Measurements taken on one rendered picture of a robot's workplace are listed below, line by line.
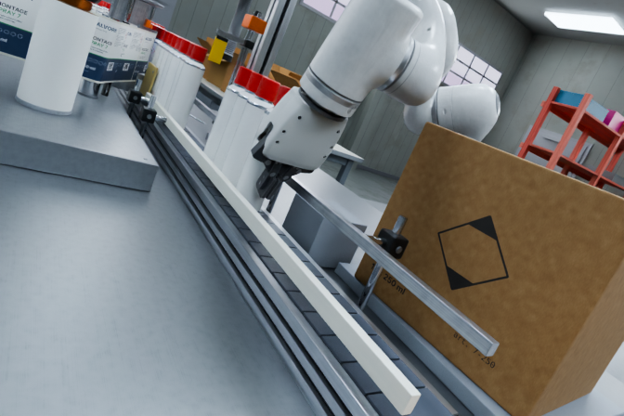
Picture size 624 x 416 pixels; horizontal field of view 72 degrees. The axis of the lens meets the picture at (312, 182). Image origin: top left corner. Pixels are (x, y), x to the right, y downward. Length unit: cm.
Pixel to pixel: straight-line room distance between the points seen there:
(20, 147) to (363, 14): 51
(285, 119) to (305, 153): 6
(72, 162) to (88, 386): 43
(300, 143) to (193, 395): 33
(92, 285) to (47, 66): 47
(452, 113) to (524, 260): 61
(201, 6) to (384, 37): 610
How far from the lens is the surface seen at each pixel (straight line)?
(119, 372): 41
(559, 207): 56
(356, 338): 42
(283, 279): 53
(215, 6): 665
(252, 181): 68
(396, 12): 53
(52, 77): 88
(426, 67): 57
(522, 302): 57
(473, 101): 111
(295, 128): 57
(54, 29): 87
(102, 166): 76
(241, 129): 73
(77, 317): 46
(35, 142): 75
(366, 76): 54
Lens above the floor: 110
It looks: 11 degrees down
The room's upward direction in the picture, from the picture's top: 23 degrees clockwise
